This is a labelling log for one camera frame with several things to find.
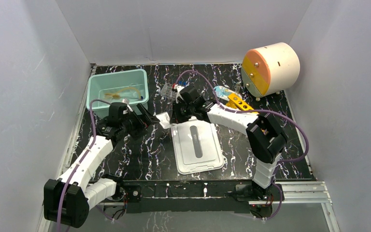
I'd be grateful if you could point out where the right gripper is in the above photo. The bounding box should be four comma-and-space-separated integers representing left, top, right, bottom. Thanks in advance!
170, 100, 194, 125

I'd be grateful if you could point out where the small white plastic bag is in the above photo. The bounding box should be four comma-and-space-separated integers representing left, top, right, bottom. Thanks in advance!
156, 112, 172, 129

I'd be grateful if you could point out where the clear plastic well plate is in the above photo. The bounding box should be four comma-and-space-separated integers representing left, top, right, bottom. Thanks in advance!
160, 83, 177, 101

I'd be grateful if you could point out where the white plastic box lid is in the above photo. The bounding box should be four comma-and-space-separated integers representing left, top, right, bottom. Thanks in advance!
171, 117, 225, 175

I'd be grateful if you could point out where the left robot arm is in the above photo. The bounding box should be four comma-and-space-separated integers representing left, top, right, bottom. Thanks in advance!
43, 102, 160, 228

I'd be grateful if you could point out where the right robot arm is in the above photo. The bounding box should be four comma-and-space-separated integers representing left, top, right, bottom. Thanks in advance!
169, 85, 287, 200

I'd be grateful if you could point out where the teal plastic bin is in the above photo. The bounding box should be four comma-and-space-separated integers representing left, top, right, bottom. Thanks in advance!
86, 69, 149, 118

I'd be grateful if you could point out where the blue packaged item card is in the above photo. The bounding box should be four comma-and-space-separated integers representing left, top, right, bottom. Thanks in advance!
214, 86, 241, 101

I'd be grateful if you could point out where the yellow test tube rack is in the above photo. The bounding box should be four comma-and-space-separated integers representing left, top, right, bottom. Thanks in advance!
226, 93, 253, 111

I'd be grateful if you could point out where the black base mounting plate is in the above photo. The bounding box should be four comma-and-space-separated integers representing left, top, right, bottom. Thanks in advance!
101, 180, 285, 218

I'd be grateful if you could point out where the cylindrical drawer cabinet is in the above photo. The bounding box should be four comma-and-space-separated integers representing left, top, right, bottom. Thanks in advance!
241, 43, 300, 101

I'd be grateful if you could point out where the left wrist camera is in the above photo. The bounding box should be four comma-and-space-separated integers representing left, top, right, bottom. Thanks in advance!
118, 98, 133, 112

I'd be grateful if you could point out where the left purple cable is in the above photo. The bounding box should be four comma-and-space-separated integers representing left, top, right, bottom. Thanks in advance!
56, 99, 113, 232

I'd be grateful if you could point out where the purple cable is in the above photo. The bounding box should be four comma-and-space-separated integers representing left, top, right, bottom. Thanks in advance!
176, 70, 310, 221
56, 99, 113, 232

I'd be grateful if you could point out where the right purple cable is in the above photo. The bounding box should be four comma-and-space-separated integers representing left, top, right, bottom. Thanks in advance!
176, 70, 310, 221

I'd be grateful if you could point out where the aluminium frame rail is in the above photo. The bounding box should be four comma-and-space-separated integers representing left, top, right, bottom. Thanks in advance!
38, 181, 333, 205

